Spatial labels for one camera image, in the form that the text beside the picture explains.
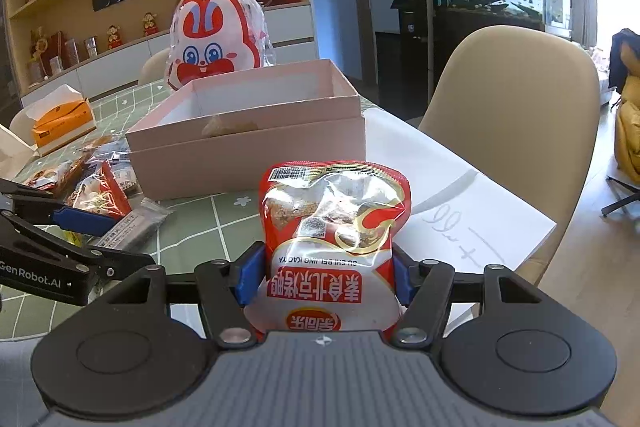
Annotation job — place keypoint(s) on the red rabbit face bag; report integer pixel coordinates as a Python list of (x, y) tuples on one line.
[(214, 37)]

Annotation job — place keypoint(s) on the beige chair left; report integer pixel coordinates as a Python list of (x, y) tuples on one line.
[(21, 125)]

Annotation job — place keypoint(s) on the orange tissue box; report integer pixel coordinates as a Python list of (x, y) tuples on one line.
[(59, 118)]

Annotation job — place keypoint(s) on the red peanut snack packet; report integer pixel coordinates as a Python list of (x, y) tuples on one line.
[(59, 180)]

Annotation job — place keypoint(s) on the white paper sheet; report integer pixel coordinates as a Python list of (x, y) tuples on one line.
[(459, 215)]

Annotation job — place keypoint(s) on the yellow cushioned lounge chair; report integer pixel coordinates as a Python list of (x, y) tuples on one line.
[(627, 116)]

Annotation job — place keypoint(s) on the grey transparent snack packet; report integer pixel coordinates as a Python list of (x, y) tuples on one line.
[(135, 228)]

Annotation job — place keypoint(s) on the beige chair far side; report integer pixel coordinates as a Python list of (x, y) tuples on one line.
[(154, 69)]

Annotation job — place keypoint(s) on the beige chair right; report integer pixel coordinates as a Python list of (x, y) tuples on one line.
[(523, 107)]

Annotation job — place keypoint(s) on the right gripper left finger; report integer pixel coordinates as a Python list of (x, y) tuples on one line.
[(225, 289)]

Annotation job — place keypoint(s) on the beige chair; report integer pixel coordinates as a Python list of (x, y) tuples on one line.
[(21, 125), (523, 107), (154, 69)]

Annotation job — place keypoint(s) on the yellow red ball snack packet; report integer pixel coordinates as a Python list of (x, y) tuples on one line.
[(100, 193)]

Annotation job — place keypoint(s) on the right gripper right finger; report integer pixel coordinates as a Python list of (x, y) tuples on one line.
[(424, 288)]

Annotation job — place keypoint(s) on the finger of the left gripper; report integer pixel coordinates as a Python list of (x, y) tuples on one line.
[(39, 207), (26, 248)]

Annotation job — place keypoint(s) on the red white roast duck snack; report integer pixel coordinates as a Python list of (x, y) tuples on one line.
[(329, 228)]

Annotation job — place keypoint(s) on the pink cardboard box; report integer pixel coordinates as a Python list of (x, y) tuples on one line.
[(221, 133)]

